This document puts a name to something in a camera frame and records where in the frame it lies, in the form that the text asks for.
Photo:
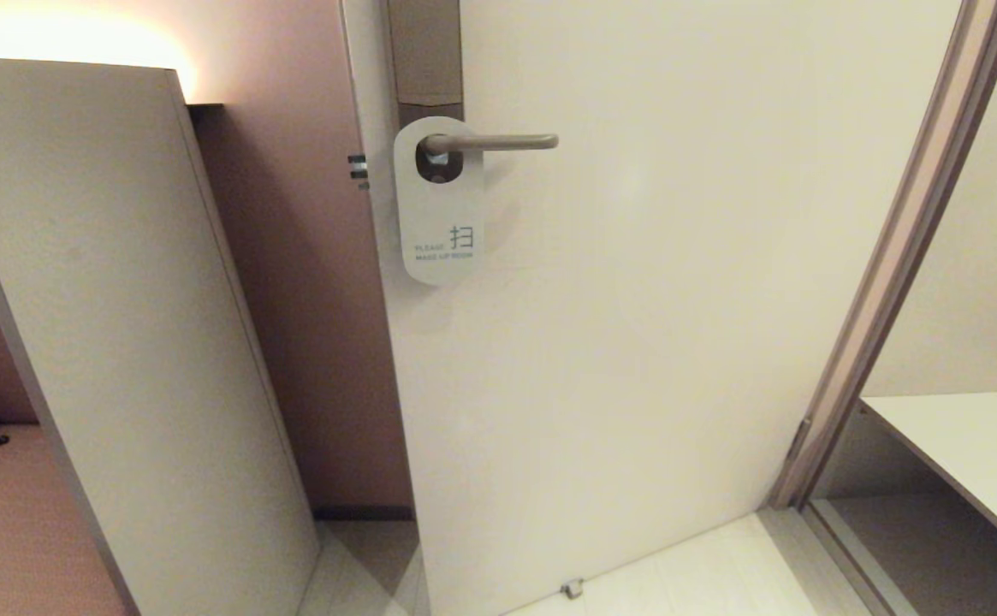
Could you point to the blue do-not-disturb door hanger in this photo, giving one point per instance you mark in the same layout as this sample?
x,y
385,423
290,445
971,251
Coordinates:
x,y
438,214

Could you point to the white door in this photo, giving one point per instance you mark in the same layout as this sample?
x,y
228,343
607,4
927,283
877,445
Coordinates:
x,y
678,342

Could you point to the brown door lock plate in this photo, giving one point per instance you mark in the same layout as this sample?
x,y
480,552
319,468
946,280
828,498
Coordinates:
x,y
425,51

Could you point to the small metal door stop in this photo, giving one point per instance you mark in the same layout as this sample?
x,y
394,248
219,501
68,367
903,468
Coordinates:
x,y
573,588

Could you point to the dark baseboard strip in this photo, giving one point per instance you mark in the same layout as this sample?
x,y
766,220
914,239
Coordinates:
x,y
361,513

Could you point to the beige cabinet panel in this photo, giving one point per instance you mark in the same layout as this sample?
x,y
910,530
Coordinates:
x,y
121,342

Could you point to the white shelf board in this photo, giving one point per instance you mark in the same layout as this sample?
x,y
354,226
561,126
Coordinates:
x,y
977,453

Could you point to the brown leather chair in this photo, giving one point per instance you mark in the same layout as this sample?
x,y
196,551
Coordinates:
x,y
10,530

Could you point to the brown door frame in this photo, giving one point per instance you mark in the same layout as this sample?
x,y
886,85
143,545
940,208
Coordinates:
x,y
909,214

